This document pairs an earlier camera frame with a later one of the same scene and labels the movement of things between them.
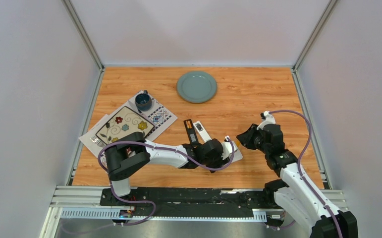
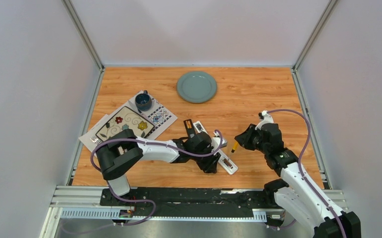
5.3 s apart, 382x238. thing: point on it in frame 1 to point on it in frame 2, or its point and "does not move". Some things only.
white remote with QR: [202, 131] does not move
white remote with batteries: [237, 156] to [226, 163]
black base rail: [191, 202] does not move
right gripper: [245, 138] does not move
